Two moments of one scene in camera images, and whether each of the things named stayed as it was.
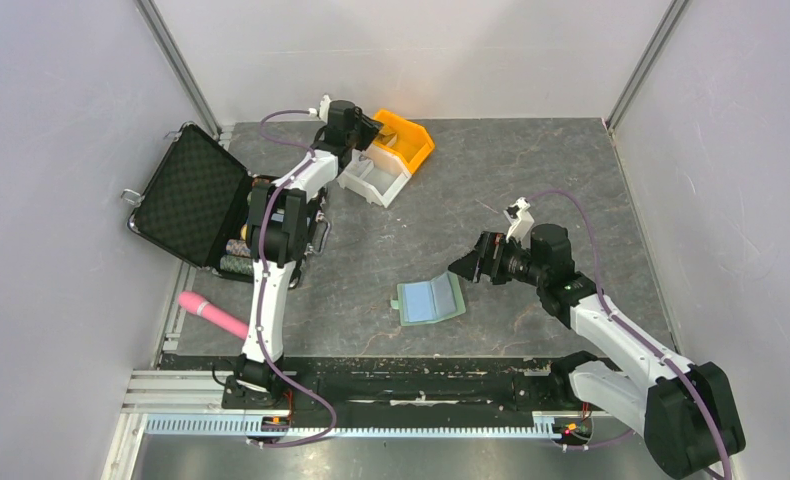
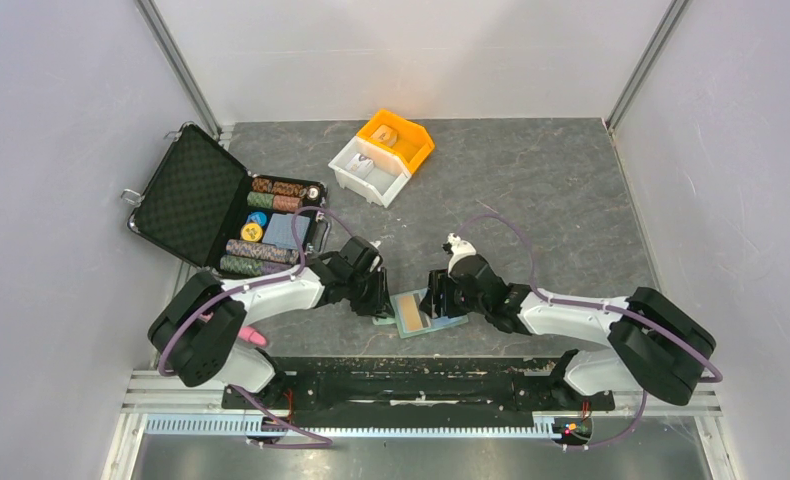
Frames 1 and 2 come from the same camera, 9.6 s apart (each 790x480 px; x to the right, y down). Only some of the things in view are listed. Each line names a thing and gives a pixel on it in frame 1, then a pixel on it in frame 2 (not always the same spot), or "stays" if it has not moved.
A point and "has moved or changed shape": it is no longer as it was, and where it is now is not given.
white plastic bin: x=377 y=173 stays
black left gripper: x=335 y=387 stays
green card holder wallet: x=429 y=301 has moved or changed shape
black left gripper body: x=363 y=134 to x=367 y=292
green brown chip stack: x=237 y=263 stays
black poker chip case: x=196 y=197 stays
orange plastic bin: x=411 y=141 stays
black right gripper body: x=507 y=253 to x=454 y=301
